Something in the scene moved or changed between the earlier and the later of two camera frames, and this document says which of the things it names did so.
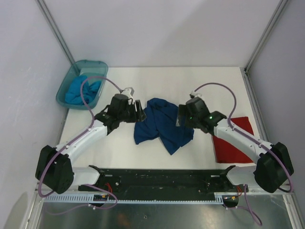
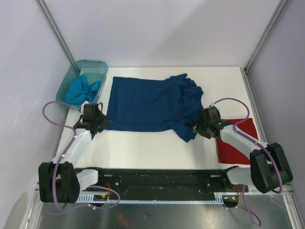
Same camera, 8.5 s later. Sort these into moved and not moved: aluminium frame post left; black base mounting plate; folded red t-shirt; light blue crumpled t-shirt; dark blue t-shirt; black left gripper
Moved: dark blue t-shirt; black left gripper
Not moved: black base mounting plate; folded red t-shirt; light blue crumpled t-shirt; aluminium frame post left
